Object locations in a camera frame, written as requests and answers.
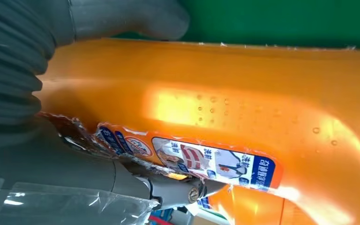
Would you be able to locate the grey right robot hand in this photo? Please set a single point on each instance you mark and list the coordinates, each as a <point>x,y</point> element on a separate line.
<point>43,174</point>

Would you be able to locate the green table mat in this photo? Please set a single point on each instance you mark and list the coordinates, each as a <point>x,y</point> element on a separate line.
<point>291,18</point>

